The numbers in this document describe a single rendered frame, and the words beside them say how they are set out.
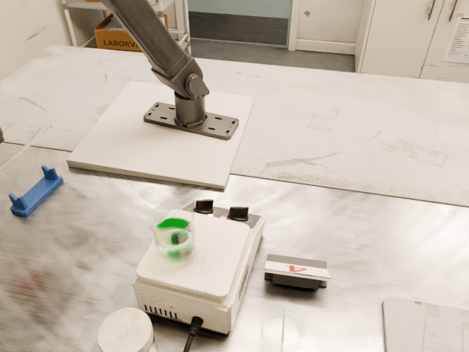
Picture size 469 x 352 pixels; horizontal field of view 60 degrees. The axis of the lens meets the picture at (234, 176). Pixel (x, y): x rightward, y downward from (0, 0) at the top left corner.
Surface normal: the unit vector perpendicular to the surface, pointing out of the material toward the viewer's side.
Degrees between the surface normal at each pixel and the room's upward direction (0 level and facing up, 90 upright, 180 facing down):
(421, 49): 90
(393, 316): 0
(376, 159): 0
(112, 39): 91
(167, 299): 90
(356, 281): 0
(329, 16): 90
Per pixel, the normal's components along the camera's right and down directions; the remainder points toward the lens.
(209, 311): -0.28, 0.62
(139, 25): 0.66, 0.53
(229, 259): 0.00, -0.76
